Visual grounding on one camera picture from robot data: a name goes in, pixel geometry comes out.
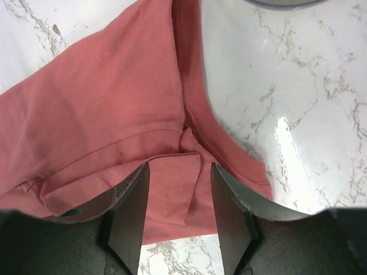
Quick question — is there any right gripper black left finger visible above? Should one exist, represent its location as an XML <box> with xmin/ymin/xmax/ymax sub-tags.
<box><xmin>1</xmin><ymin>163</ymin><xmax>150</xmax><ymax>274</ymax></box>

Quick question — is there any salmon red t shirt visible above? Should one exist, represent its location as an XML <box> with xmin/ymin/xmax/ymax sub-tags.
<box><xmin>1</xmin><ymin>1</ymin><xmax>272</xmax><ymax>245</ymax></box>

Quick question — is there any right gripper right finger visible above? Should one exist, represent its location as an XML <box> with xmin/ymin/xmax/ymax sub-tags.
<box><xmin>210</xmin><ymin>164</ymin><xmax>366</xmax><ymax>274</ymax></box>

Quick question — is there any grey translucent plastic bin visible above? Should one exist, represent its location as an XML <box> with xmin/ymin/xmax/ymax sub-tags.
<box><xmin>247</xmin><ymin>0</ymin><xmax>322</xmax><ymax>9</ymax></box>

